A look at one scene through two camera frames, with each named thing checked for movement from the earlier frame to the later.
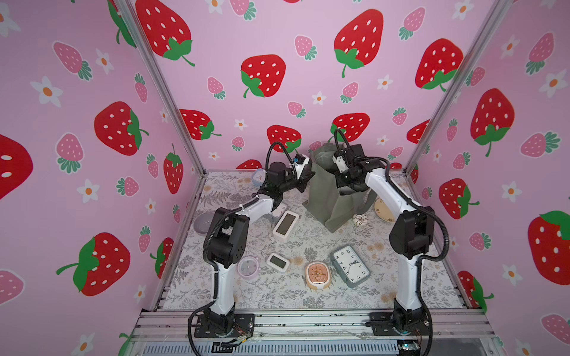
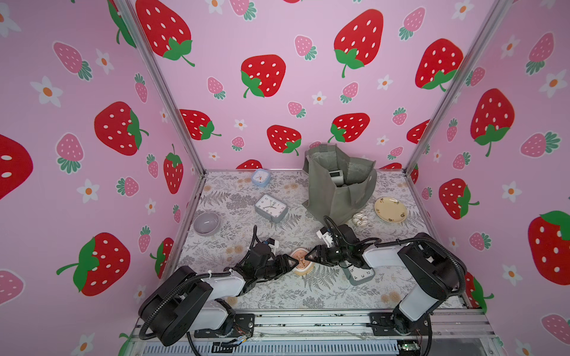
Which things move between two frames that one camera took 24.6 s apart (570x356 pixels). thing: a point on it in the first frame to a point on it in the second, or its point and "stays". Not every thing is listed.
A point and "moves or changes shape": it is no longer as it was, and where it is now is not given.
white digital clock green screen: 285,225 moves or changes shape
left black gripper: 302,182 to 286,266
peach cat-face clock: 318,274 to 304,267
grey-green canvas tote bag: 329,205 stays
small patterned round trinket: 360,220 stays
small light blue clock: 258,176 stays
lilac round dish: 202,222 stays
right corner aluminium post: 496,17 stays
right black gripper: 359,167 to 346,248
